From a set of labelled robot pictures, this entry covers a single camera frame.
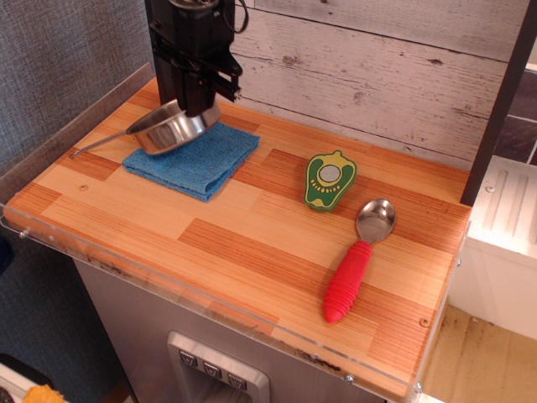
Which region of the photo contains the silver dispenser button panel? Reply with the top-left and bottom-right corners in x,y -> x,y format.
167,332 -> 271,402

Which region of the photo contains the black vertical robot column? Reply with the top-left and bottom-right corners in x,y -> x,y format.
144,0 -> 176,104

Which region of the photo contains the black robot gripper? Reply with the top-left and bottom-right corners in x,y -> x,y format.
156,1 -> 243,118

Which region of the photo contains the white toy sink unit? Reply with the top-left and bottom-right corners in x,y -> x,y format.
448,157 -> 536,338

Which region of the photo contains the yellow object at corner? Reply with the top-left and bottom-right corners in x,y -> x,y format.
22,385 -> 65,403

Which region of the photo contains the red handled metal spoon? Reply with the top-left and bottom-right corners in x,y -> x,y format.
322,198 -> 395,323

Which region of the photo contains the small stainless steel pot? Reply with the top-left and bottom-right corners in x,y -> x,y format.
70,100 -> 221,158

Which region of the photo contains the blue folded cloth napkin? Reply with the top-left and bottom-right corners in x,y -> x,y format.
123,123 -> 260,202

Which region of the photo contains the green toy pepper half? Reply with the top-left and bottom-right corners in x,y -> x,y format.
304,149 -> 357,211

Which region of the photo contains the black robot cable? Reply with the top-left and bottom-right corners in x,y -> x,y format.
222,0 -> 249,34

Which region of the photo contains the grey toy fridge cabinet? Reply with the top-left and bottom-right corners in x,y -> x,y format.
75,260 -> 381,402

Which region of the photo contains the clear acrylic table guard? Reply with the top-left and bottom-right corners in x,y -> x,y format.
4,196 -> 469,402

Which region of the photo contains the dark vertical frame post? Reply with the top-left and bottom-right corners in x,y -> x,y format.
460,0 -> 536,207

